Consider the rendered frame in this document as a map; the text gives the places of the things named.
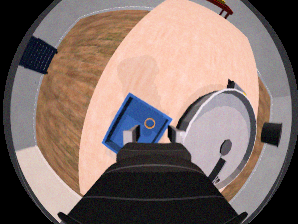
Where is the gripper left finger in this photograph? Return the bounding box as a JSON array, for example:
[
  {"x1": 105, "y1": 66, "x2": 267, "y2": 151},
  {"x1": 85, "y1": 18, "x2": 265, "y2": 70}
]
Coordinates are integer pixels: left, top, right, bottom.
[{"x1": 123, "y1": 125, "x2": 140, "y2": 145}]

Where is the blue plastic crate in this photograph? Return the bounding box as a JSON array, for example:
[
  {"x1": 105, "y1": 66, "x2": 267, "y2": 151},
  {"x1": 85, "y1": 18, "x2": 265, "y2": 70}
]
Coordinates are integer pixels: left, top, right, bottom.
[{"x1": 102, "y1": 92, "x2": 173, "y2": 154}]

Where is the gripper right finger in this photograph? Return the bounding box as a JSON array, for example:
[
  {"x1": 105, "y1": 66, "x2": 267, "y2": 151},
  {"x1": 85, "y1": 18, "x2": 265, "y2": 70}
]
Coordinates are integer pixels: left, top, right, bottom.
[{"x1": 167, "y1": 125, "x2": 185, "y2": 145}]

